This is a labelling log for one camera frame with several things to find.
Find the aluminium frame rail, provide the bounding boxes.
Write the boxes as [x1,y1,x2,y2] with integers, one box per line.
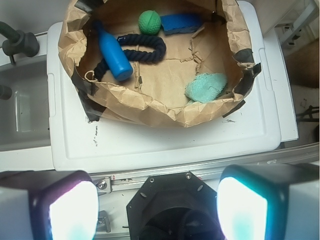
[90,142,320,195]

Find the brown paper bag bin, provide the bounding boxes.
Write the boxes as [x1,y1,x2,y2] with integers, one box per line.
[58,0,261,128]

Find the light teal cloth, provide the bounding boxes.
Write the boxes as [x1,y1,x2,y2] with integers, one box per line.
[184,73,228,104]

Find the white plastic container lid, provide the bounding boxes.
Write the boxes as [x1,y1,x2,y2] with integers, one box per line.
[47,1,282,173]

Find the black octagonal mount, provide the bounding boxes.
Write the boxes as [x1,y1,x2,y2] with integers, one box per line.
[126,171,225,240]

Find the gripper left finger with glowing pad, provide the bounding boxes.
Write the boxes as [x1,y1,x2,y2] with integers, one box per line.
[0,170,99,240]

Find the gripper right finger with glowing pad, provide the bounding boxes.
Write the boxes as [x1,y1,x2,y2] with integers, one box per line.
[216,163,320,240]

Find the blue plastic bottle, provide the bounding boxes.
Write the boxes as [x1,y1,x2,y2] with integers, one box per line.
[92,21,133,82]

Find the blue sponge block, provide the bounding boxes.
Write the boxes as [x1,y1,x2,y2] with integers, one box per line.
[160,13,203,36]

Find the green rubber ball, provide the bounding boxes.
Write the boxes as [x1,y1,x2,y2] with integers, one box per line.
[138,10,162,36]

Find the clear plastic bin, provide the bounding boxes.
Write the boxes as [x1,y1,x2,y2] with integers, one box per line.
[0,53,52,152]

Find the dark grey clamp knob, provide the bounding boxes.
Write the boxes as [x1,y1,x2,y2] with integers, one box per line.
[0,21,40,66]

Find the dark navy rope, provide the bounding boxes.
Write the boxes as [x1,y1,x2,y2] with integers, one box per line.
[93,34,167,82]

